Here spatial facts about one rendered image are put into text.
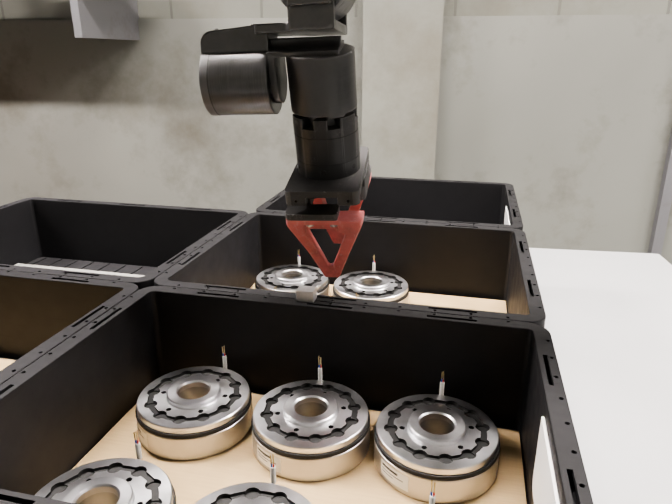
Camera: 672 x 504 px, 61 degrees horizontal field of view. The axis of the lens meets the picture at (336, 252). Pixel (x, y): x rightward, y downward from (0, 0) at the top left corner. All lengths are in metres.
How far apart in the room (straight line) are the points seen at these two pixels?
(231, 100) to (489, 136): 2.10
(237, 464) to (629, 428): 0.53
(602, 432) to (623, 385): 0.13
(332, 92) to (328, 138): 0.04
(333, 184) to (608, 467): 0.48
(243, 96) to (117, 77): 2.38
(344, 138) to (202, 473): 0.30
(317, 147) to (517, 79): 2.08
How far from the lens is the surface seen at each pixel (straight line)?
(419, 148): 2.35
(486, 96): 2.52
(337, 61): 0.47
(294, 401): 0.52
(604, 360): 1.01
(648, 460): 0.81
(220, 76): 0.49
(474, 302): 0.82
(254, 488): 0.45
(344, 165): 0.50
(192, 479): 0.51
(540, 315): 0.56
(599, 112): 2.61
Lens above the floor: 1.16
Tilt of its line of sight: 19 degrees down
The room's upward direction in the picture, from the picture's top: straight up
